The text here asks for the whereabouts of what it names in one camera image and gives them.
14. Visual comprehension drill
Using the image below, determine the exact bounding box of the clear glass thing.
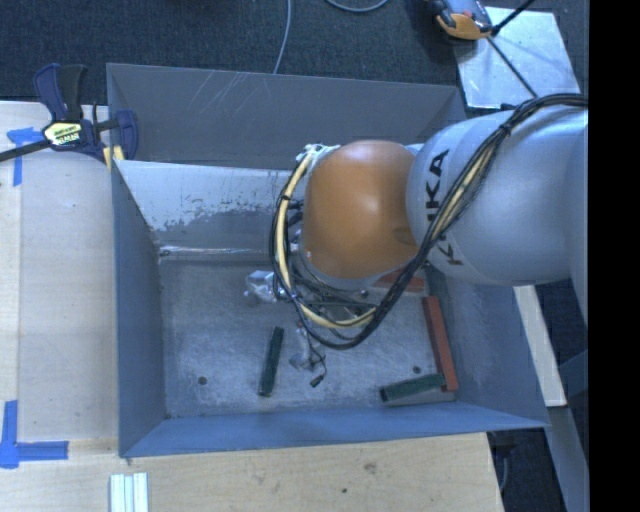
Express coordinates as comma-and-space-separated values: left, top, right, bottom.
243, 269, 279, 306

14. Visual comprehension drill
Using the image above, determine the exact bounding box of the dark green flat block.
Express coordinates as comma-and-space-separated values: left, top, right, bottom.
378, 372, 448, 404
257, 325, 286, 399

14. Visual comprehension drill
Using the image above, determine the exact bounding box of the red-brown flat block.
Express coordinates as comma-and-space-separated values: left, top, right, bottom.
420, 294, 460, 393
373, 268, 427, 294

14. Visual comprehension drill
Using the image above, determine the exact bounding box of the grey metal bin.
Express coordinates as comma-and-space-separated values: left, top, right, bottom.
104, 62, 552, 459

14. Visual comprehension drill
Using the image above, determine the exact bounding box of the pale wood board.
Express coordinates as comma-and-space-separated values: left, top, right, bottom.
17, 149, 121, 444

